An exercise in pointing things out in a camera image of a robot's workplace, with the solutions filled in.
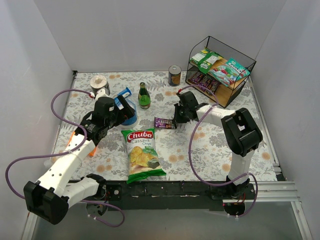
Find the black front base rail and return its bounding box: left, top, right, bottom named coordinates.
left=86, top=181, right=255, bottom=211

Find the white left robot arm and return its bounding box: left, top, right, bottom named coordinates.
left=23, top=95, right=135, bottom=225

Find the dark tin can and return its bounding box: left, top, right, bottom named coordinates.
left=168, top=65, right=182, bottom=86

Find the orange smiley snack box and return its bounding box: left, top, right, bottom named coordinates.
left=67, top=132, right=97, bottom=157

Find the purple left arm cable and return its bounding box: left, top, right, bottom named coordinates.
left=4, top=89, right=125, bottom=228

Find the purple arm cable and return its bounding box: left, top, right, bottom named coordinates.
left=4, top=89, right=125, bottom=228
left=177, top=85, right=259, bottom=218

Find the teal Fox's candy bag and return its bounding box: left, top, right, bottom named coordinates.
left=209, top=58, right=250, bottom=87

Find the purple m&m bag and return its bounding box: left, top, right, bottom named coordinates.
left=188, top=71, right=204, bottom=85
left=154, top=117, right=177, bottom=129
left=207, top=80, right=221, bottom=94
left=198, top=75, right=213, bottom=88

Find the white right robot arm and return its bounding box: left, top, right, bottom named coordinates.
left=173, top=89, right=263, bottom=197

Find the purple M&M bag front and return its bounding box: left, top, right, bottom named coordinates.
left=188, top=71, right=204, bottom=85

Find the green candy bag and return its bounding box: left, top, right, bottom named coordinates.
left=189, top=47, right=223, bottom=74

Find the green glass bottle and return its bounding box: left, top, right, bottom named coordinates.
left=138, top=82, right=151, bottom=109

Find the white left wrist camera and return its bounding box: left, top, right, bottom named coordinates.
left=89, top=88, right=110, bottom=101

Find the green Chuba chips bag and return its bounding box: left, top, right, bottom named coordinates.
left=121, top=128, right=166, bottom=184

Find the blue cookie packet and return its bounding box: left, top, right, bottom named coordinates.
left=114, top=87, right=132, bottom=110

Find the black wire wooden shelf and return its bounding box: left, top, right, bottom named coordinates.
left=185, top=36, right=256, bottom=108

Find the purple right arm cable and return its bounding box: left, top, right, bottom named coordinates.
left=177, top=85, right=259, bottom=218

